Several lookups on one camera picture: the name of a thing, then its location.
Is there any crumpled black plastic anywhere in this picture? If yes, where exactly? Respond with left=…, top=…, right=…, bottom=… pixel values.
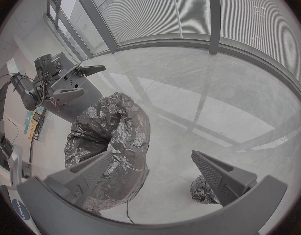
left=190, top=174, right=221, bottom=205

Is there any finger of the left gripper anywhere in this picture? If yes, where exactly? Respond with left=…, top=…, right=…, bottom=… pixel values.
left=52, top=87, right=84, bottom=106
left=76, top=64, right=106, bottom=77

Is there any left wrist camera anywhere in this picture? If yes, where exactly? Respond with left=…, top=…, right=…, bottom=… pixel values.
left=34, top=55, right=63, bottom=78

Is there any black cable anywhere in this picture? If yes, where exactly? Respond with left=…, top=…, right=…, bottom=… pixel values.
left=0, top=73, right=35, bottom=87
left=126, top=201, right=137, bottom=224

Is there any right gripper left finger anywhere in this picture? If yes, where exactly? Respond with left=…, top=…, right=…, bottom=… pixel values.
left=44, top=151, right=114, bottom=206

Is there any window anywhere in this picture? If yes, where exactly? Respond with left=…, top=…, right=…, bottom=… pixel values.
left=44, top=0, right=301, bottom=100

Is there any black plastic bag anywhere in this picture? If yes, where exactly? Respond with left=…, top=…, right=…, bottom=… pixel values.
left=64, top=92, right=151, bottom=212

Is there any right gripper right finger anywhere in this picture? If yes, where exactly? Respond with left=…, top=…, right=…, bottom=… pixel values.
left=191, top=150, right=258, bottom=207

